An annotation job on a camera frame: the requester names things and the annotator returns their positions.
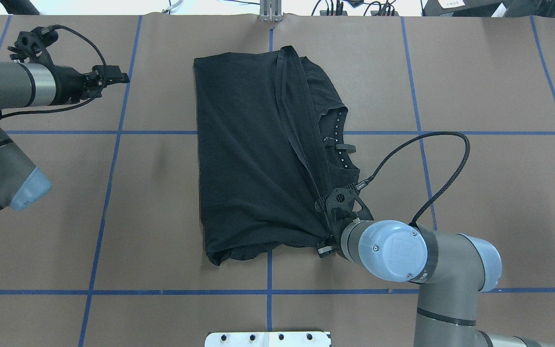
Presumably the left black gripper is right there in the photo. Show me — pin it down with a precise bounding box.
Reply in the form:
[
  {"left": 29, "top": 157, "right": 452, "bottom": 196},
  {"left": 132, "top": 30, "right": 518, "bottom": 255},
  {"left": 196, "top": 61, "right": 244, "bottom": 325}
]
[{"left": 53, "top": 65, "right": 130, "bottom": 106}]

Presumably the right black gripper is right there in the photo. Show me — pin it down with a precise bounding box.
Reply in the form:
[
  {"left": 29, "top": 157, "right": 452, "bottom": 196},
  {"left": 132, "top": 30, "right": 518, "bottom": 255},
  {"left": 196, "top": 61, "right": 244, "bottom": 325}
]
[{"left": 316, "top": 212, "right": 359, "bottom": 258}]

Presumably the black graphic t-shirt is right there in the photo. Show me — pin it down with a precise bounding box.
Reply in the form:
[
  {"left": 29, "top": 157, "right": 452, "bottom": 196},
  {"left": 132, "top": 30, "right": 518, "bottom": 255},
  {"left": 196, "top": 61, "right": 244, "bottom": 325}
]
[{"left": 193, "top": 46, "right": 360, "bottom": 266}]

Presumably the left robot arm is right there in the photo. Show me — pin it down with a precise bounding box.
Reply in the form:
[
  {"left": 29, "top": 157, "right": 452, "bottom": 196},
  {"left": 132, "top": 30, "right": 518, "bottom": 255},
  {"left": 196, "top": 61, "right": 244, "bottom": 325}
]
[{"left": 0, "top": 61, "right": 130, "bottom": 212}]

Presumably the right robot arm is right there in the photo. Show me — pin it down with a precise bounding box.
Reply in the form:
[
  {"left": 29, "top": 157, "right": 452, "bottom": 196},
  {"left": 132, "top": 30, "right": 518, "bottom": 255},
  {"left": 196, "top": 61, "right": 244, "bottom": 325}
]
[{"left": 316, "top": 218, "right": 546, "bottom": 347}]

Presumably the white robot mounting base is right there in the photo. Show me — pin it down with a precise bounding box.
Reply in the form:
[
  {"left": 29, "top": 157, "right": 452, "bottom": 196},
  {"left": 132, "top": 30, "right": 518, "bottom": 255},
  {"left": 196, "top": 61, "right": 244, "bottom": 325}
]
[{"left": 204, "top": 330, "right": 332, "bottom": 347}]

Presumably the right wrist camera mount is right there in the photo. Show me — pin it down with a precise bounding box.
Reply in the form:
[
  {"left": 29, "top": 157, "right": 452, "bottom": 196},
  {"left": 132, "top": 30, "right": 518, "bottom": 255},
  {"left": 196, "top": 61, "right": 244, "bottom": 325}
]
[{"left": 314, "top": 184, "right": 374, "bottom": 224}]

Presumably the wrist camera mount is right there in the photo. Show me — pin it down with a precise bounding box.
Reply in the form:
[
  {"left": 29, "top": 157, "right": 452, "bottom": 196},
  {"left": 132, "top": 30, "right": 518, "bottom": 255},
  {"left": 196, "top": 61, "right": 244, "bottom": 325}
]
[
  {"left": 314, "top": 184, "right": 374, "bottom": 224},
  {"left": 7, "top": 26, "right": 59, "bottom": 67}
]

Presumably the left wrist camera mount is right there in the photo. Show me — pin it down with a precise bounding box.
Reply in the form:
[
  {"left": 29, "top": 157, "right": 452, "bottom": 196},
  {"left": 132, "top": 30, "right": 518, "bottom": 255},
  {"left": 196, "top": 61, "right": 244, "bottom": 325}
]
[{"left": 7, "top": 26, "right": 59, "bottom": 67}]

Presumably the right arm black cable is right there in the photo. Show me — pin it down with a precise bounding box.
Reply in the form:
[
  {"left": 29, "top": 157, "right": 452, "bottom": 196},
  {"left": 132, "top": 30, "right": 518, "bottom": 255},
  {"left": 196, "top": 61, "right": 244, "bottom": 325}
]
[{"left": 355, "top": 131, "right": 472, "bottom": 226}]

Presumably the aluminium frame post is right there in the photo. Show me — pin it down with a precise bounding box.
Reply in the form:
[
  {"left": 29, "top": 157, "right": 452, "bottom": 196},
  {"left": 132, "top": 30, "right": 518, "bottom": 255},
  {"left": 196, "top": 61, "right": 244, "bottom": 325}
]
[{"left": 259, "top": 0, "right": 283, "bottom": 23}]

